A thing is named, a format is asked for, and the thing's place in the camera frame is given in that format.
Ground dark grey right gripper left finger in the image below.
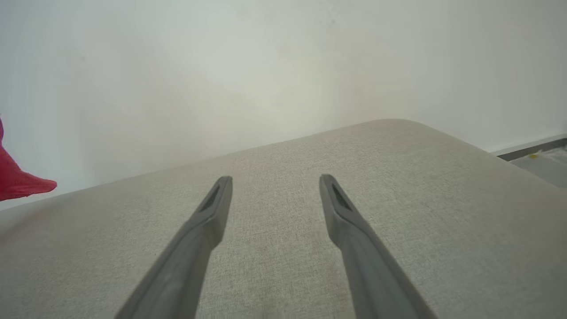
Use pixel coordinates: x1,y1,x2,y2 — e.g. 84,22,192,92
116,176,233,319

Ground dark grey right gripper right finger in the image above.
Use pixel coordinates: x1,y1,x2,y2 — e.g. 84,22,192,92
319,174,437,319

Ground red basketball jersey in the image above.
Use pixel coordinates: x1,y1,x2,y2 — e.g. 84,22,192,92
0,116,58,201

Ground dark skirting strip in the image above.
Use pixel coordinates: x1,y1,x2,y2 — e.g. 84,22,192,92
492,137,567,162

